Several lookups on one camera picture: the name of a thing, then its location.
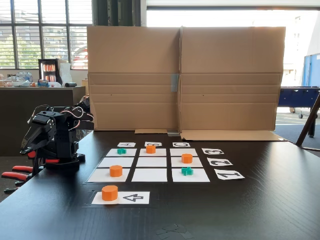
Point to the white paper bag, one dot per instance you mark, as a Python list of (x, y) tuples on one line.
[(65, 72)]

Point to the white sheet with number 3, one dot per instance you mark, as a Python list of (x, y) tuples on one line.
[(212, 151)]

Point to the clear plastic bag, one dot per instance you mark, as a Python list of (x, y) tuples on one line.
[(22, 78)]

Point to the blue table football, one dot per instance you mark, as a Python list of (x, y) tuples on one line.
[(297, 96)]

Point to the green cross token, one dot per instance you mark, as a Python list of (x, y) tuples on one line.
[(121, 151), (187, 171)]

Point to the white sheet with number 1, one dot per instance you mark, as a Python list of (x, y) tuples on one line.
[(229, 174)]

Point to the white sheet with arrow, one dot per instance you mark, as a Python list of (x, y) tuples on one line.
[(140, 198)]

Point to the round orange token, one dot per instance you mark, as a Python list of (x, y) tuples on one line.
[(187, 158), (116, 171), (109, 193), (150, 149)]

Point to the black cylinder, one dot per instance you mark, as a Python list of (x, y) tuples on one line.
[(70, 84)]

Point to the white sheet with letter C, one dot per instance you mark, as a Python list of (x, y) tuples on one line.
[(181, 144)]

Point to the black drinks fridge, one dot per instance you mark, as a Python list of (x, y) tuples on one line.
[(48, 71)]

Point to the black framed window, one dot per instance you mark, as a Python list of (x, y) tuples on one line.
[(40, 25)]

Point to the white sheet with letter B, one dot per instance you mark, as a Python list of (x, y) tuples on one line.
[(153, 144)]

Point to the dark curtain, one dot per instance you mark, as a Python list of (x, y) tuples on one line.
[(117, 12)]

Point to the brown cardboard screen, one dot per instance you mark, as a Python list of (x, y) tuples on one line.
[(225, 62)]

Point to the grey tape strip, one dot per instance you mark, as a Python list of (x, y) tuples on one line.
[(175, 82), (173, 132)]

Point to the white sheet with number 2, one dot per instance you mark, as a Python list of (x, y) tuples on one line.
[(220, 161)]

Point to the blue box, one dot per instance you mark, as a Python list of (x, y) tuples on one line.
[(43, 83)]

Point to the blue panel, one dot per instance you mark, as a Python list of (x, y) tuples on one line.
[(311, 70)]

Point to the white sheet with letter A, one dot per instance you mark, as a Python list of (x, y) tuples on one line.
[(126, 144)]

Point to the dark counter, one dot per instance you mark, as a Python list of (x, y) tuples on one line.
[(15, 117)]

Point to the brown stand leg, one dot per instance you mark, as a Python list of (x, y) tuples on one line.
[(308, 120)]

